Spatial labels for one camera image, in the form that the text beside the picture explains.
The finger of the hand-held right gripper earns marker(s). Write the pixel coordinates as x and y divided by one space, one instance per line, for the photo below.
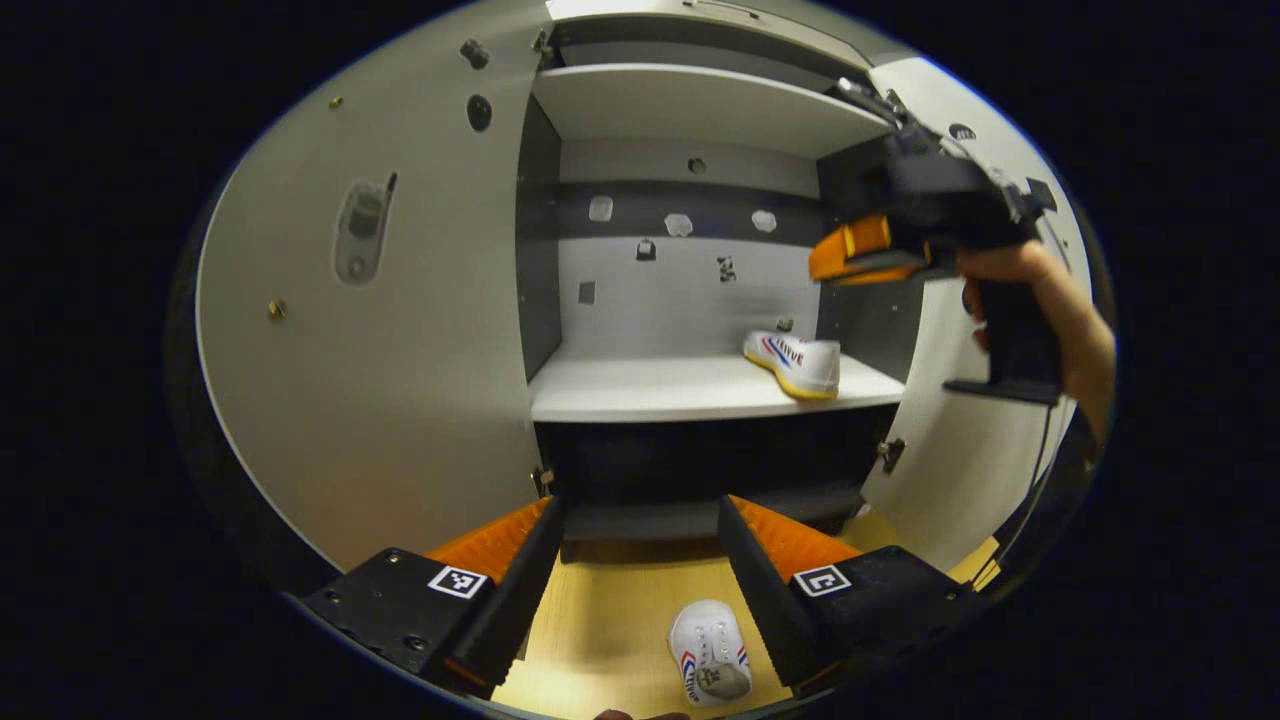
850 245
880 276

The white cabinet drawer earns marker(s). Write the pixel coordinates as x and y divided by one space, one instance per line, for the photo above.
600 8

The white shoe cabinet door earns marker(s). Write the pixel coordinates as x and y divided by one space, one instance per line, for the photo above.
400 350
960 470

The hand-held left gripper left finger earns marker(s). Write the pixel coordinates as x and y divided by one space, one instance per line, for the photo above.
520 590

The white shoe cabinet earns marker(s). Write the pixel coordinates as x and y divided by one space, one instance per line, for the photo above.
660 300

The white cabinet shelf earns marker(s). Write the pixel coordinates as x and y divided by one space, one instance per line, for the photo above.
680 390
700 105

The white canvas shoe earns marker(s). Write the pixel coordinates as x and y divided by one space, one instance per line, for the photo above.
800 362
710 650

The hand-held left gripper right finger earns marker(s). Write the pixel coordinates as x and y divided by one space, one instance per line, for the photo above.
765 590

